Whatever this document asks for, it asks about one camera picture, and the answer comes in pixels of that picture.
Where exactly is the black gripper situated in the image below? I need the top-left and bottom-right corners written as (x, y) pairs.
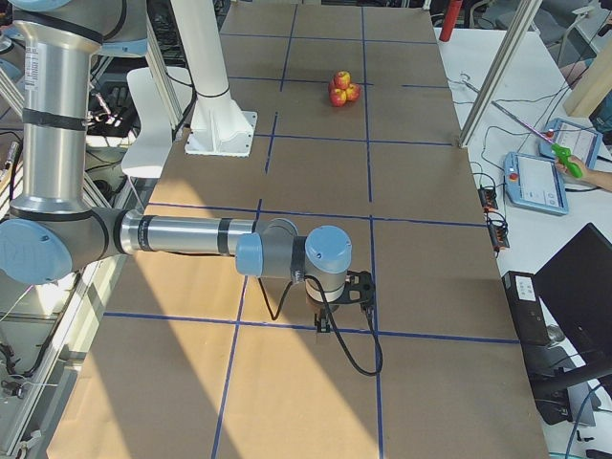
top-left (305, 271), bottom-right (376, 333)

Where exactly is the person's hand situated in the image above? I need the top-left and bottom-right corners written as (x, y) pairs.
top-left (555, 156), bottom-right (591, 183)

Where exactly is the orange black power strip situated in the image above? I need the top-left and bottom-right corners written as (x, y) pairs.
top-left (477, 186), bottom-right (498, 212)
top-left (487, 221), bottom-right (510, 251)

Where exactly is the black computer box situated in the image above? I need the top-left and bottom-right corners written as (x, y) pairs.
top-left (501, 271), bottom-right (552, 347)

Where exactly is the brown paper table cover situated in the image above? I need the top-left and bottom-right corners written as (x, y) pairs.
top-left (47, 3), bottom-right (548, 458)

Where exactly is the white chair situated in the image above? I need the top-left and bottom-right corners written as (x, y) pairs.
top-left (121, 67), bottom-right (186, 179)

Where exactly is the blue teach pendant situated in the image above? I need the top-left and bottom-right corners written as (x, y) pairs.
top-left (544, 118), bottom-right (602, 167)
top-left (503, 152), bottom-right (569, 215)

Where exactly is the black laptop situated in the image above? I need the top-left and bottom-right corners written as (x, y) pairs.
top-left (535, 223), bottom-right (611, 362)

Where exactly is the green grabber tool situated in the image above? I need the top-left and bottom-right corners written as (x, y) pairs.
top-left (492, 101), bottom-right (572, 164)

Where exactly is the red cylinder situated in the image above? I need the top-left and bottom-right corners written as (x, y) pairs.
top-left (439, 0), bottom-right (463, 42)

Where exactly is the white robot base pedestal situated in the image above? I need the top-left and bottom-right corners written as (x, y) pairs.
top-left (171, 0), bottom-right (257, 158)

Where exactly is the aluminium frame post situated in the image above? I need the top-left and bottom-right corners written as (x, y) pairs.
top-left (458, 0), bottom-right (542, 147)

